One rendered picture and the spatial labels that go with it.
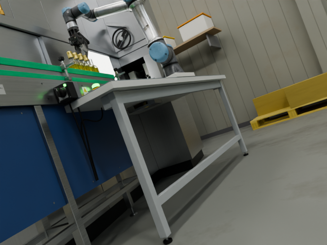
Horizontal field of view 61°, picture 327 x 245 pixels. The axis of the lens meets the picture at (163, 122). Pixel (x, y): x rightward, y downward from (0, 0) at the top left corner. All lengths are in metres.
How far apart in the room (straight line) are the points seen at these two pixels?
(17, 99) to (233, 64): 4.44
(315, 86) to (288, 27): 1.41
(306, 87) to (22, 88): 3.49
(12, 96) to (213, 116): 4.56
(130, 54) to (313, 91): 2.40
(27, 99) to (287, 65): 4.39
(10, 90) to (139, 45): 1.91
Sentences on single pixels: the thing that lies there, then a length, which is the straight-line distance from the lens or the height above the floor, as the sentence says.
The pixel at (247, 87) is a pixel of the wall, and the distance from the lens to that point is 5.19.
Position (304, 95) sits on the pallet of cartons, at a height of 0.25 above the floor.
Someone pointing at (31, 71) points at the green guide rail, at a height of 0.92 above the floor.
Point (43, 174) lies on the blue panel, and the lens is 1.18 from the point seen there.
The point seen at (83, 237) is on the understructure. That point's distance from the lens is 1.26.
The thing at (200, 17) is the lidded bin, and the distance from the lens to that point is 4.90.
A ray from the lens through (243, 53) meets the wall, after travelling 5.21.
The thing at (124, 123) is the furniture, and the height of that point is 0.56.
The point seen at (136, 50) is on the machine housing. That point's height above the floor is 1.32.
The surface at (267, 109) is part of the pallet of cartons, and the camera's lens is 4.57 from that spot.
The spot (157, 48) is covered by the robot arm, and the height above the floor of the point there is 0.96.
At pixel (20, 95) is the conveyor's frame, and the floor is 0.80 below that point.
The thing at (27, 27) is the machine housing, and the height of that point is 1.36.
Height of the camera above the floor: 0.48
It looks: 1 degrees up
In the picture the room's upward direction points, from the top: 20 degrees counter-clockwise
